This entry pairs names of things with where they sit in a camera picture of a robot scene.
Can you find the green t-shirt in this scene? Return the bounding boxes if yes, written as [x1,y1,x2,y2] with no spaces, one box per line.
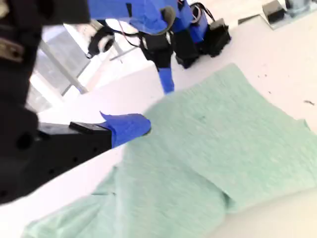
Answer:
[21,63,317,238]

